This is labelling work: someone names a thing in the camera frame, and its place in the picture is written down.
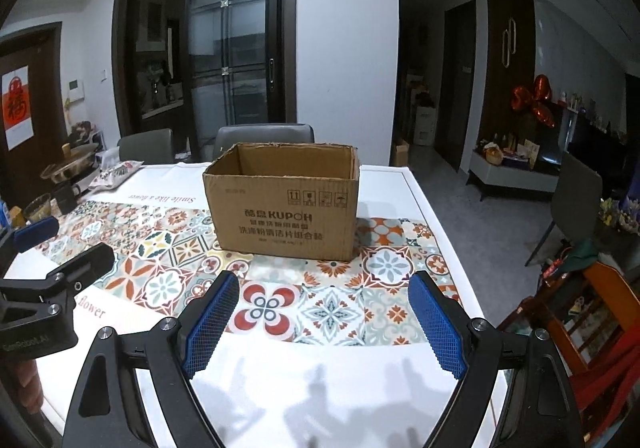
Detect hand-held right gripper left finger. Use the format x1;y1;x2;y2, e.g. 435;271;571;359
60;270;241;448

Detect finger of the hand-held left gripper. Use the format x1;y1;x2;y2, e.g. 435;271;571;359
0;243;116;311
0;215;60;269

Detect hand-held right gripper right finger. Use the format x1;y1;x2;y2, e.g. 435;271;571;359
407;270;586;448

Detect brown cardboard box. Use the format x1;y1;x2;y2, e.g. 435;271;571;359
202;143;361;261

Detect person's left hand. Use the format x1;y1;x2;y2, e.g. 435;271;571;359
0;359;40;411

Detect glass bowl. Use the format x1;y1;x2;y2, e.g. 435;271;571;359
22;193;54;225

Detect black mug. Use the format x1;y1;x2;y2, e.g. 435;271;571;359
52;180;84;215

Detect metal hot pot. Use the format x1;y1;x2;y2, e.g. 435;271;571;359
42;143;99;185

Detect floral pouch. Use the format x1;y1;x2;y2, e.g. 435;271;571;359
87;162;144;191

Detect narrow grey dining chair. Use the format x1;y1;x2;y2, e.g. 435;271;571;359
117;129;175;165

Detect low white sideboard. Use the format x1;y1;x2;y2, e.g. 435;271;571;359
467;148;562;201

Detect wooden chair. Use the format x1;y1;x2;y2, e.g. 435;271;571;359
495;258;640;448

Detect red cloth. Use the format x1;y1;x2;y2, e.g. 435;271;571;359
567;328;640;429

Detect brown carton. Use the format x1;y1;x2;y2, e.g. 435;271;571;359
390;138;411;167

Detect dark grey chair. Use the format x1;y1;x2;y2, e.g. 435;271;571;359
525;153;604;269

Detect wide grey dining chair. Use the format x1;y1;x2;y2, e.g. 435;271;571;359
215;124;316;161

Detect white storage box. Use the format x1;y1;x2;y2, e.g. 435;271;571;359
412;105;439;147

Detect red foil balloons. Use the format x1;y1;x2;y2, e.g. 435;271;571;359
510;74;557;129

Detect glass sliding door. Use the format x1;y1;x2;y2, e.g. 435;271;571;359
185;0;301;129

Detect red and white wall poster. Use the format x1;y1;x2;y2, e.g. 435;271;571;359
1;66;34;151

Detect dark door with gold handle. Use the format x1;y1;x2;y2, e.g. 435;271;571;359
485;0;537;93

